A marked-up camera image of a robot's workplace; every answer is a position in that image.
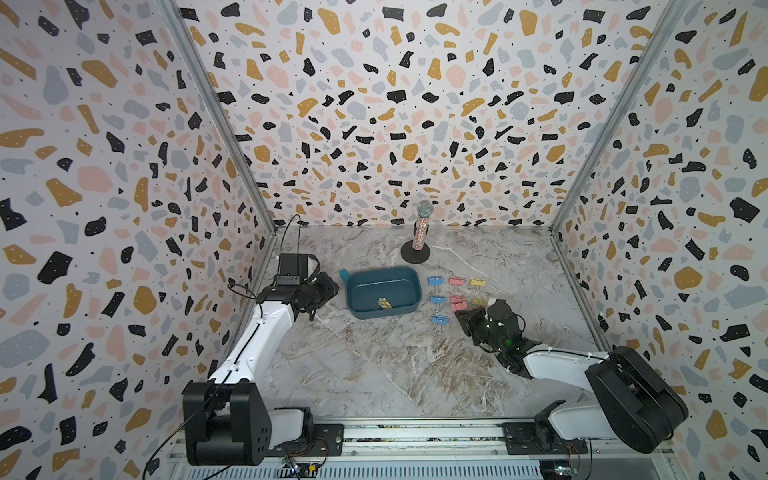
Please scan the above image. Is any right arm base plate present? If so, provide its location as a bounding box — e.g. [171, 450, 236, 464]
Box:
[502, 421, 588, 456]

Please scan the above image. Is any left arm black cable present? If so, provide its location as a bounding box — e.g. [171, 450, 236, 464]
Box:
[142, 214, 322, 480]

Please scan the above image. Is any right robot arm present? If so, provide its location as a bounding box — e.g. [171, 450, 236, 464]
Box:
[451, 299, 689, 454]

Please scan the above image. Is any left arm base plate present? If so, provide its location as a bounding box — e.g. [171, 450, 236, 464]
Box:
[266, 423, 345, 458]

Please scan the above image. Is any microphone on black stand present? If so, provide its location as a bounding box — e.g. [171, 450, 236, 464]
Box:
[401, 200, 434, 264]

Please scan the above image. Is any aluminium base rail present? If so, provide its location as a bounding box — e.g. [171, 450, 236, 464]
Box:
[167, 416, 679, 480]

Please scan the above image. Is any teal plastic storage box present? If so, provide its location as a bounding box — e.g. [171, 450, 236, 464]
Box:
[345, 266, 423, 320]

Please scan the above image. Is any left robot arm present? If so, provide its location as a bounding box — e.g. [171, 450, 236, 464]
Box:
[182, 272, 339, 466]

